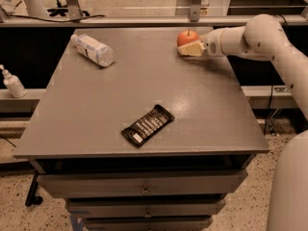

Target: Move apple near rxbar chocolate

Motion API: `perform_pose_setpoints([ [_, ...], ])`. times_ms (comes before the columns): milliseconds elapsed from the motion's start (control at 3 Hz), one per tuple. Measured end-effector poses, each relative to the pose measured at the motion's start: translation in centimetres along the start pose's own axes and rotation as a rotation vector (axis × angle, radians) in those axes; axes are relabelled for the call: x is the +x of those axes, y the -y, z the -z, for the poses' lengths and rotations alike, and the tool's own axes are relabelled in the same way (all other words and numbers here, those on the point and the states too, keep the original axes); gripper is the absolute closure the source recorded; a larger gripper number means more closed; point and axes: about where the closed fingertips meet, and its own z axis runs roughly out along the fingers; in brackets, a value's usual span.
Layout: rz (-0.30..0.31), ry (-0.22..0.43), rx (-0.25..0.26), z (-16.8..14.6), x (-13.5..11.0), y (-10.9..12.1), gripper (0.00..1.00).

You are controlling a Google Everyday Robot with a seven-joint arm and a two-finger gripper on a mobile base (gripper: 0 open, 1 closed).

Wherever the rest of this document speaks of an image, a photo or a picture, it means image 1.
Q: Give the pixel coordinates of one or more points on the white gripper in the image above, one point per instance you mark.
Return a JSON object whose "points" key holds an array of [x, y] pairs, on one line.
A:
{"points": [[212, 44]]}

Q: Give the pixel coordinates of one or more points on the red apple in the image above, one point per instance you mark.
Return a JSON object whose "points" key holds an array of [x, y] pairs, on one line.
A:
{"points": [[187, 36]]}

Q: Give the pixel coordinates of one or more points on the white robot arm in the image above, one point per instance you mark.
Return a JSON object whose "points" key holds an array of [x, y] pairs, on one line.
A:
{"points": [[262, 38]]}

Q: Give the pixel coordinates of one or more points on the black rxbar chocolate wrapper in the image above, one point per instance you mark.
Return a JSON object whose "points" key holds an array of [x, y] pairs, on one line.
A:
{"points": [[147, 126]]}

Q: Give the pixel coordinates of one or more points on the clear plastic water bottle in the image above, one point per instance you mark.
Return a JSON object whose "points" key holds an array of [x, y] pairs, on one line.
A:
{"points": [[94, 50]]}

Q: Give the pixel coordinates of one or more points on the grey drawer cabinet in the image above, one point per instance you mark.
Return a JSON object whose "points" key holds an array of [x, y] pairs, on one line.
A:
{"points": [[153, 142]]}

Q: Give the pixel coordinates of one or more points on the top grey drawer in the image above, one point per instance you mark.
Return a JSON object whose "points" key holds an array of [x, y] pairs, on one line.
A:
{"points": [[142, 183]]}

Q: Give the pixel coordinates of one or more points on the grey drawer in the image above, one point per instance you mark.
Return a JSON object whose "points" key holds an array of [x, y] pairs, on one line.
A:
{"points": [[142, 183], [149, 224], [145, 208]]}

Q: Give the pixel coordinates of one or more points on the bottom grey drawer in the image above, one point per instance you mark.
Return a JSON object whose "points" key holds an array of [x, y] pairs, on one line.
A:
{"points": [[149, 224]]}

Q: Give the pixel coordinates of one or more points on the white pump dispenser bottle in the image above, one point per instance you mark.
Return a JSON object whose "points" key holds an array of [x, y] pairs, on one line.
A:
{"points": [[12, 83]]}

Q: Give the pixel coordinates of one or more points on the middle grey drawer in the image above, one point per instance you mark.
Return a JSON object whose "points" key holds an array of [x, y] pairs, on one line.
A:
{"points": [[145, 208]]}

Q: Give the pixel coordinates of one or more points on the grey metal frame post right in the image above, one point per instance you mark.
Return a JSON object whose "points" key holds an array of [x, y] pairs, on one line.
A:
{"points": [[194, 13]]}

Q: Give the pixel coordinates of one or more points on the grey metal frame post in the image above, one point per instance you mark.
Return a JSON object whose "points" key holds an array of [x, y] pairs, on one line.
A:
{"points": [[74, 10], [194, 13]]}

